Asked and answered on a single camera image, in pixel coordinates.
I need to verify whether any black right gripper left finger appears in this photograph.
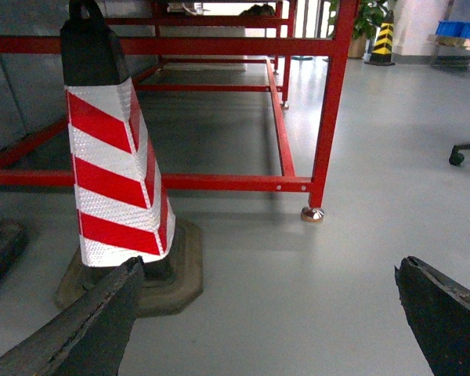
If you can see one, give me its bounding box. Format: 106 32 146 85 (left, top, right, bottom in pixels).
0 257 144 375

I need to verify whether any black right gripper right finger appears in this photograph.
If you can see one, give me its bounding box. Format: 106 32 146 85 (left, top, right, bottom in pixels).
394 256 470 375

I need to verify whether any red white traffic cone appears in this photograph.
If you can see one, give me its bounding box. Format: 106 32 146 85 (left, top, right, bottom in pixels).
56 1 204 317

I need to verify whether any yellow black traffic cone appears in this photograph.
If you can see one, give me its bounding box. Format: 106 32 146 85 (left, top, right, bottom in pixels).
364 10 395 67

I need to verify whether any steel roller rack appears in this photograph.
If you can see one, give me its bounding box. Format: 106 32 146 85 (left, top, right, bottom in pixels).
427 20 470 67

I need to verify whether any potted green plant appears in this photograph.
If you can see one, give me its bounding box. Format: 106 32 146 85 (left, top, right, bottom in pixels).
348 1 389 59

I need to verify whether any red metal frame table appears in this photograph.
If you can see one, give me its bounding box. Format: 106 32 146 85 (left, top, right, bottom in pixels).
0 1 360 222

